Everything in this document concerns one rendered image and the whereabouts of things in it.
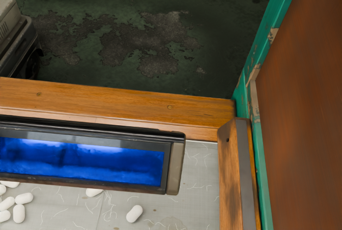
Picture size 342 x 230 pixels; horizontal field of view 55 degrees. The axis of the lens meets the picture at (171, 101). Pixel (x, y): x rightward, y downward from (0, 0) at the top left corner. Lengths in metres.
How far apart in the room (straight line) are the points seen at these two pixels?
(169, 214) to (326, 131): 0.38
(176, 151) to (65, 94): 0.52
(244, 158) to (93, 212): 0.32
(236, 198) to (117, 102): 0.37
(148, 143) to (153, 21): 1.86
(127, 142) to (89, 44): 1.71
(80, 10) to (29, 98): 1.49
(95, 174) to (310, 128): 0.29
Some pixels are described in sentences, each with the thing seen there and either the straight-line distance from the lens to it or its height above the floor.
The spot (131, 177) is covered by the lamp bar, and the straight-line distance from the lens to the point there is 0.38.
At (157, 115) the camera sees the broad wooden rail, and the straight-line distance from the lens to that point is 0.78.
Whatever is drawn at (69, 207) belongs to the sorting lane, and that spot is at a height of 0.74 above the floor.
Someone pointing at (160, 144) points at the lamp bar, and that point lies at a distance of 0.35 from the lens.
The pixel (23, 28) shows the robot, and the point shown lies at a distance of 1.68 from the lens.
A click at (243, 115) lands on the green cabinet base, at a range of 0.76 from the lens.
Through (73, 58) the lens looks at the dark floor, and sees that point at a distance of 1.97.
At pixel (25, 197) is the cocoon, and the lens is 0.73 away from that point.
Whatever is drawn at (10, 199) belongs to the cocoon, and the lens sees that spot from 0.74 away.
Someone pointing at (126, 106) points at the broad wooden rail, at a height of 0.76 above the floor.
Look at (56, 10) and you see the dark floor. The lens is 2.30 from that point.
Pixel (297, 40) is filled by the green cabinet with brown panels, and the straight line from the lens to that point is 0.56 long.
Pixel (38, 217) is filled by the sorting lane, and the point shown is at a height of 0.74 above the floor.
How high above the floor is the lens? 1.41
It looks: 54 degrees down
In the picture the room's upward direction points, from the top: 8 degrees clockwise
